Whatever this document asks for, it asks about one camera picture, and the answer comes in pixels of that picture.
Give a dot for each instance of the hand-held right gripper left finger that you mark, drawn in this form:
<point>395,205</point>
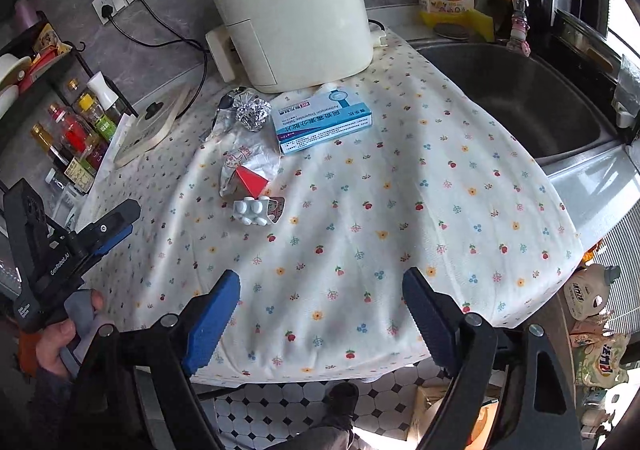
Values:
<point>210,325</point>

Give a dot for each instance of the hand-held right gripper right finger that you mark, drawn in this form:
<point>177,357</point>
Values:
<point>435,320</point>

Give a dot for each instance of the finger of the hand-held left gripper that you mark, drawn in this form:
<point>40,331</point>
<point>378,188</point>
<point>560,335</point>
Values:
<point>112,220</point>
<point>115,240</point>

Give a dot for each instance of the white toy brick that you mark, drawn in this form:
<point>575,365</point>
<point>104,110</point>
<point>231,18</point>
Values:
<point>252,211</point>

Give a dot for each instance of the red triangular paper piece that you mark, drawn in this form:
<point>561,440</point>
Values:
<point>252,182</point>

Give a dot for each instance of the white paper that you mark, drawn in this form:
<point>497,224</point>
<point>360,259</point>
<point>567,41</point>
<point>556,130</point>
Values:
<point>250,157</point>

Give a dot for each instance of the dark snack wrapper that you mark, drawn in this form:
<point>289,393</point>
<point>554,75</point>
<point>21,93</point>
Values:
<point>225,112</point>

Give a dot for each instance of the foil ball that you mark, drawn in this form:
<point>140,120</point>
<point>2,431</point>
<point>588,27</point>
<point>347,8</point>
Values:
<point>254,113</point>

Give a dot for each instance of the blue white medicine box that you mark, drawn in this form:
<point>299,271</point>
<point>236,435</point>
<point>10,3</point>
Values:
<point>322,122</point>

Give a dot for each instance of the person's left forearm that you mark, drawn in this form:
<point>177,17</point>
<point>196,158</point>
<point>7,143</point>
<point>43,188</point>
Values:
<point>50,410</point>

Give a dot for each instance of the person's left hand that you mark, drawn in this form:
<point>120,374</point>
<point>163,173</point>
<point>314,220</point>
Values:
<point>52,347</point>

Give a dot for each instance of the group of condiment bottles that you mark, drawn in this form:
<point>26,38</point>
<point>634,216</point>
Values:
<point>80,134</point>

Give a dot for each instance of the cardboard box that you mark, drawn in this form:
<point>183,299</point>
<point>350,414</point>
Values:
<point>445,415</point>

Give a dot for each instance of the floral white tablecloth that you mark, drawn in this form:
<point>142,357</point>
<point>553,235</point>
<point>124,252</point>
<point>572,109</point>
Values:
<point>380,210</point>

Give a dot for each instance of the person's shoe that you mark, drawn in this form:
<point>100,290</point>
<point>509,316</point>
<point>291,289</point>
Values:
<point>342,402</point>

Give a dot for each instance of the black spice rack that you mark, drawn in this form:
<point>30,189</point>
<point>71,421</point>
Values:
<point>60,79</point>

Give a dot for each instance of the white laundry detergent bottle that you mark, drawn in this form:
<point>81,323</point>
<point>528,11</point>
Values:
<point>590,292</point>

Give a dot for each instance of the person's leg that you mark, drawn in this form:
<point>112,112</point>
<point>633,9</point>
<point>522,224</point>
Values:
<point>325,437</point>

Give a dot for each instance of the detergent refill pouch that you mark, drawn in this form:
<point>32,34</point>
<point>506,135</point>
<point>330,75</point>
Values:
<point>600,355</point>

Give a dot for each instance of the seasoning packets on rack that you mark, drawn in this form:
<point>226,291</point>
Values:
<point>47,52</point>

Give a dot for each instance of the pink bottle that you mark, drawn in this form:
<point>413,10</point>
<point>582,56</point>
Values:
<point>25,10</point>

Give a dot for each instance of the steel sink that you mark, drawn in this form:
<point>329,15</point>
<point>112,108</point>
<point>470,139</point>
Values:
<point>525,99</point>

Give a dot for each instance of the white air fryer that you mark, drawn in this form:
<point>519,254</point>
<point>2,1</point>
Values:
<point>290,4</point>

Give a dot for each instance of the yellow sponge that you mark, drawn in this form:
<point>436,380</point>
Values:
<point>480,27</point>

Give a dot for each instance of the faucet with pink ornament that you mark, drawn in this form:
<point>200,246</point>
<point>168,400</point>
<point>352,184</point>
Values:
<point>517,24</point>

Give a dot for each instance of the black dish rack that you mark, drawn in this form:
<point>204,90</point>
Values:
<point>585,4</point>

